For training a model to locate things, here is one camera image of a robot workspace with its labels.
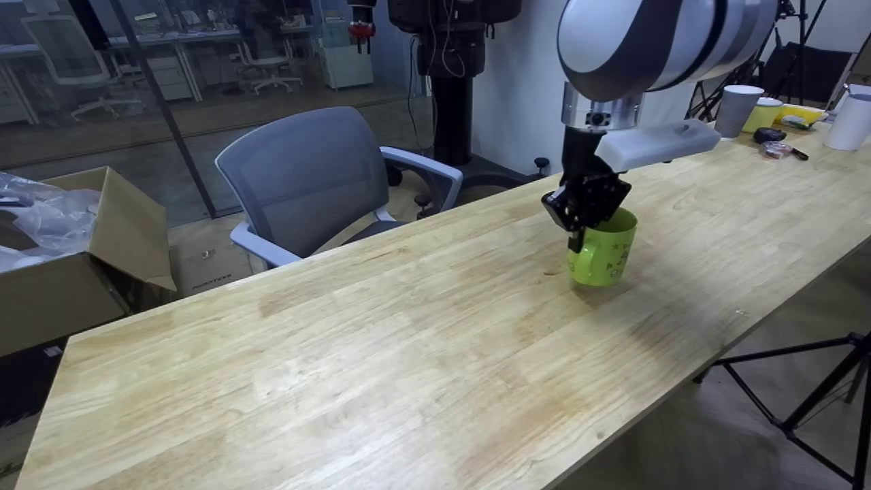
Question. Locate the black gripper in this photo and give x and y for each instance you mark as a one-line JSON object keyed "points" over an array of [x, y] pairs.
{"points": [[589, 193]]}

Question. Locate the green plastic mug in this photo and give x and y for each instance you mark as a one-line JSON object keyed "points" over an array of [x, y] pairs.
{"points": [[605, 252]]}

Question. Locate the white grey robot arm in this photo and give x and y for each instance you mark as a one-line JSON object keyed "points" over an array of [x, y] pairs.
{"points": [[612, 54]]}

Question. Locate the white paper cup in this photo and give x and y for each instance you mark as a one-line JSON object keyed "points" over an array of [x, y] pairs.
{"points": [[735, 107]]}

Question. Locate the black tripod stand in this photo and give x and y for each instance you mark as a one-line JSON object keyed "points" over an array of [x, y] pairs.
{"points": [[857, 356]]}

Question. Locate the yellow tape dispenser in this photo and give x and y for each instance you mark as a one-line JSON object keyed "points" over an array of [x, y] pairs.
{"points": [[770, 114]]}

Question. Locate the grey mesh office chair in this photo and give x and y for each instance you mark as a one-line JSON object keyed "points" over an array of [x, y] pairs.
{"points": [[305, 178]]}

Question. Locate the white cylindrical container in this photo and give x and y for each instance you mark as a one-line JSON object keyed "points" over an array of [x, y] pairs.
{"points": [[850, 120]]}

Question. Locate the open cardboard box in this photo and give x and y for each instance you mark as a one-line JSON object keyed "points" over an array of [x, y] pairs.
{"points": [[124, 267]]}

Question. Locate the clear plastic packing wrap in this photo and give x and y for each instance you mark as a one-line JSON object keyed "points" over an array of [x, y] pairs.
{"points": [[54, 223]]}

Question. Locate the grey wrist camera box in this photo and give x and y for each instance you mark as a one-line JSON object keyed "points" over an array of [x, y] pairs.
{"points": [[624, 150]]}

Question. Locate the black robot pedestal stand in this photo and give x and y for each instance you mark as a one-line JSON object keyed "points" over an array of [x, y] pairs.
{"points": [[450, 54]]}

